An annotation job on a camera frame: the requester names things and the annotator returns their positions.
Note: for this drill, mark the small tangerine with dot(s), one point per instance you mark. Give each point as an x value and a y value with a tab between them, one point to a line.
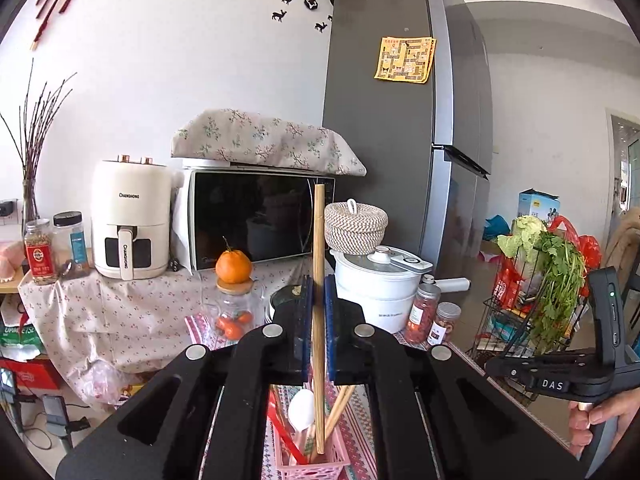
245	317
229	327

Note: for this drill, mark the white electric cooking pot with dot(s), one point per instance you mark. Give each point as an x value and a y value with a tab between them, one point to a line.
380	295

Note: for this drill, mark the silver microwave oven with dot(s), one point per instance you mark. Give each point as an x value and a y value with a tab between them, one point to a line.
250	220

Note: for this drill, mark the large orange with stem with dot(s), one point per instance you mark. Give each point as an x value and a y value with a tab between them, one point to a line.
232	266

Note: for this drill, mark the dark green squash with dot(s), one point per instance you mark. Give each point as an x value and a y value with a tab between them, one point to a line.
285	296

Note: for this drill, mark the small black device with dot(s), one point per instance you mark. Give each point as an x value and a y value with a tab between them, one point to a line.
7	208

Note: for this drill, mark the dried bare branches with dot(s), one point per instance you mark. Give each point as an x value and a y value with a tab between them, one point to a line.
32	150

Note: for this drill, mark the jar of red dried fruit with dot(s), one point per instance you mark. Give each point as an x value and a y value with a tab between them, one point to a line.
420	315

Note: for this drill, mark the smartphone on tripod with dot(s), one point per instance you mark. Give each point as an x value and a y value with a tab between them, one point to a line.
55	412
7	382

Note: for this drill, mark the pink soft item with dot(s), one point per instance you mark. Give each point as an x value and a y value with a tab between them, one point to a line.
10	260

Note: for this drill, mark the beige coat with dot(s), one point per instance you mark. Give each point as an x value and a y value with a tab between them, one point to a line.
625	245

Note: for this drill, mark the napa cabbage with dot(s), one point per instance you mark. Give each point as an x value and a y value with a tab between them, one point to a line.
525	232

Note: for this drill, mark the clear plastic bag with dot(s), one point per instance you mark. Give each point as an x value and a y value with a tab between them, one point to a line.
102	382

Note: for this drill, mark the red plastic bag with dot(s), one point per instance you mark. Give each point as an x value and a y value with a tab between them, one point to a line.
590	255

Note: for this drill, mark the white air fryer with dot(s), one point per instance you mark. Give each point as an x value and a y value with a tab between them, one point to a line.
130	195

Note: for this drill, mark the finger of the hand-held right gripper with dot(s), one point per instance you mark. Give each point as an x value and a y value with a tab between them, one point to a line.
510	370

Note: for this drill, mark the grey refrigerator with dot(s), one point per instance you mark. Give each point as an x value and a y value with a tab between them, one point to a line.
380	160

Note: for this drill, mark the red snack packets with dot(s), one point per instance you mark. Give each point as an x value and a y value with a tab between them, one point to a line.
507	285

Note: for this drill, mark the blue cardboard box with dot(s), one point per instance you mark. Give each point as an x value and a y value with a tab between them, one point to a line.
537	207

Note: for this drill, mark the red hanging tassel decoration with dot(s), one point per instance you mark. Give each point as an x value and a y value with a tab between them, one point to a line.
50	7

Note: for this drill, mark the glass jar with wooden lid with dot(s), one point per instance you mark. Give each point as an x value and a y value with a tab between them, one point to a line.
235	302

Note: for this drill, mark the glass vase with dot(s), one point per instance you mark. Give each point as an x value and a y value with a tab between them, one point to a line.
31	205

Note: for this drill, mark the woven lidded basket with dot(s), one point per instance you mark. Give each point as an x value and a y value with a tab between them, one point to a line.
355	232

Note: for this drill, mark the red box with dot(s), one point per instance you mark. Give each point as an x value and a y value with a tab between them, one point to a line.
30	375

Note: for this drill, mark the black power plug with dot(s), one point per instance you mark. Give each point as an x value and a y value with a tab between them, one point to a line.
175	265

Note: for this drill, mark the green and white packet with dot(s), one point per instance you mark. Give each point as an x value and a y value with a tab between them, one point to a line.
17	337

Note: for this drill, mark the blue bag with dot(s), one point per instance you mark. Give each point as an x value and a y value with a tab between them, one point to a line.
497	227

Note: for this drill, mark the jar of dried fruit slices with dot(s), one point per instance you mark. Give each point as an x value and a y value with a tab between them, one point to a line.
445	322

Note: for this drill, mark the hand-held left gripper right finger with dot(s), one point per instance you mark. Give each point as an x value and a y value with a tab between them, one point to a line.
330	330

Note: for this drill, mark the white plastic spoon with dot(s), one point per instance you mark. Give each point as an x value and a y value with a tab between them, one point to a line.
302	410

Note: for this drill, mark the floral cloth cover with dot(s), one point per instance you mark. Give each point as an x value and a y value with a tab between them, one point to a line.
260	140

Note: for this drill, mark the green leafy herb bunch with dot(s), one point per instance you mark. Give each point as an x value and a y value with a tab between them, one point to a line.
560	285

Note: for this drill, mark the striped patterned tablecloth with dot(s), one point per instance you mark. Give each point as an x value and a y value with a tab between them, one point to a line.
360	425

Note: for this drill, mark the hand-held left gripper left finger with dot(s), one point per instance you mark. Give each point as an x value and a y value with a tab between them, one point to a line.
306	330

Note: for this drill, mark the glass door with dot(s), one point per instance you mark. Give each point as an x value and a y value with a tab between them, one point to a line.
625	150

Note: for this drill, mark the wooden shelf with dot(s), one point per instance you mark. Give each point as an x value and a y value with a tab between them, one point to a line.
10	287

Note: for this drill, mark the pink plastic utensil basket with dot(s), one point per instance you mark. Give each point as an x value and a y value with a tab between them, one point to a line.
320	470

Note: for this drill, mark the jar with blue label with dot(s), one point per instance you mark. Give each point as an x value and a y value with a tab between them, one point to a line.
75	250

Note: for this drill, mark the yellow paper sheet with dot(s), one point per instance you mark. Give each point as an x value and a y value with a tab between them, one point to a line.
405	60

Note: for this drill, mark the small-flower print cloth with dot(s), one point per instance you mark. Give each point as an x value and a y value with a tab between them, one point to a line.
125	310

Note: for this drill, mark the jar with red label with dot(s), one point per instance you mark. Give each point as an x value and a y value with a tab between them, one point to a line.
40	260

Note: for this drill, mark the person's right hand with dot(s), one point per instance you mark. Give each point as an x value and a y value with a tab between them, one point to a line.
580	425

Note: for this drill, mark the red plastic spoon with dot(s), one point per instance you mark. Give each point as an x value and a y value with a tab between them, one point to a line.
287	440

